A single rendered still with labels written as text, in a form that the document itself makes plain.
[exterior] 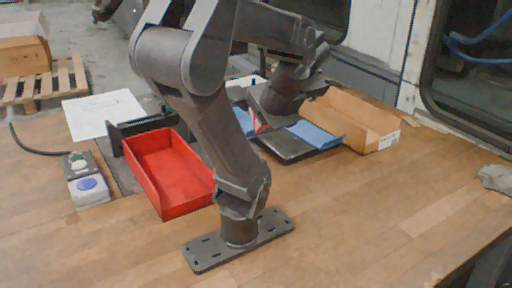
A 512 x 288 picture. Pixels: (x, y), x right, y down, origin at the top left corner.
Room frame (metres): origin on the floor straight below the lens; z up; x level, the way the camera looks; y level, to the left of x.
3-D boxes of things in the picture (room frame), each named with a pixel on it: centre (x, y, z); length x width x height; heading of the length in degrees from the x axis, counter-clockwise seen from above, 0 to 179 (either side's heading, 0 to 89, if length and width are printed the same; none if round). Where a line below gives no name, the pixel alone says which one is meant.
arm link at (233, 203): (0.49, 0.03, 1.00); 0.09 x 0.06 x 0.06; 56
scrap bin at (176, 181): (0.65, 0.19, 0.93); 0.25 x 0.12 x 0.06; 32
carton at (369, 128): (0.89, -0.24, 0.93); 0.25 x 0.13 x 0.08; 32
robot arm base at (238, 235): (0.48, 0.03, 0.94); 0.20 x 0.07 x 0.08; 122
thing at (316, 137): (0.81, -0.14, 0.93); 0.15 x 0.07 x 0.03; 35
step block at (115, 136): (0.77, 0.32, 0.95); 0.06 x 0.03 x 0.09; 122
